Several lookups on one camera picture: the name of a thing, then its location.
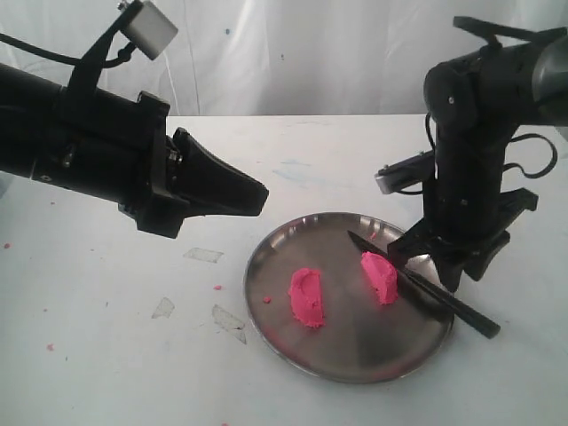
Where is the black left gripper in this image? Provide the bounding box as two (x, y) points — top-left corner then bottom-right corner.
(29, 92), (269, 239)

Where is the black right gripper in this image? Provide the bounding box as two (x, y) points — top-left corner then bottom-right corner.
(387, 120), (539, 293)

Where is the black knife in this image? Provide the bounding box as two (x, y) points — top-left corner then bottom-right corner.
(346, 230), (501, 341)

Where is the pink putty half piece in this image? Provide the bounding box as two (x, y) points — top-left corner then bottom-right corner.
(360, 251), (398, 305)

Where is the pink putty lump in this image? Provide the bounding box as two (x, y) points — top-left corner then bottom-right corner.
(288, 268), (325, 328)

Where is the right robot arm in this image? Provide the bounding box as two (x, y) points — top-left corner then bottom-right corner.
(375, 17), (567, 291)

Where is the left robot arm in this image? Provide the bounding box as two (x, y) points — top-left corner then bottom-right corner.
(1, 66), (269, 239)

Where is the round steel plate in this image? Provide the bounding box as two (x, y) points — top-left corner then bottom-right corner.
(243, 212), (454, 383)

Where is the white backdrop sheet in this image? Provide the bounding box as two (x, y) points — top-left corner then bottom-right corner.
(0, 0), (568, 118)

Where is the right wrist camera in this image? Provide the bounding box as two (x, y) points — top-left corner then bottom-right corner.
(375, 151), (435, 194)

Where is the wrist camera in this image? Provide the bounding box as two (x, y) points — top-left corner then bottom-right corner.
(375, 151), (435, 194)
(121, 1), (178, 60)

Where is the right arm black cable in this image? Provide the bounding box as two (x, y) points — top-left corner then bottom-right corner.
(423, 110), (559, 181)

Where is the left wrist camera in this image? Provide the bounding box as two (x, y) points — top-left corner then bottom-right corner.
(121, 1), (178, 60)

